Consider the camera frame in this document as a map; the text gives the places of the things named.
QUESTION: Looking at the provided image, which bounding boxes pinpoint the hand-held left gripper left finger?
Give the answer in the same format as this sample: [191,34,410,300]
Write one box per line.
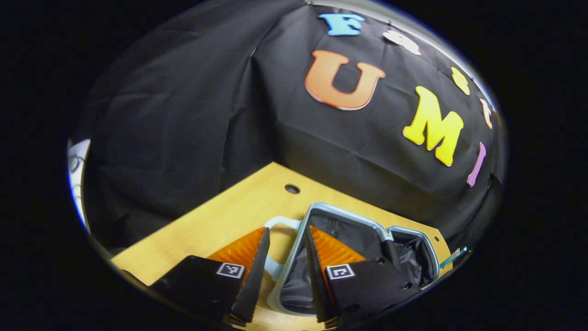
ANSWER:
[149,226,271,326]

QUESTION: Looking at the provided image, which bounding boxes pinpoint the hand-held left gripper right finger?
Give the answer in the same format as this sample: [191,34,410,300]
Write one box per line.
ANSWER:
[305,225,423,325]

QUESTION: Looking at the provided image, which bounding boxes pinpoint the small pale blue suitcase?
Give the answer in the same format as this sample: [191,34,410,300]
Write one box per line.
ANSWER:
[263,201,441,318]

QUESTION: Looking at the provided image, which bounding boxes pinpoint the pale green skin care tube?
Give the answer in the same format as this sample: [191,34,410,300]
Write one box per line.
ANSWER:
[440,247,468,268]

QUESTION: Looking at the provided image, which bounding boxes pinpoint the black backdrop cloth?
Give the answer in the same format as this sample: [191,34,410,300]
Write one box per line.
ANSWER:
[76,0,506,258]

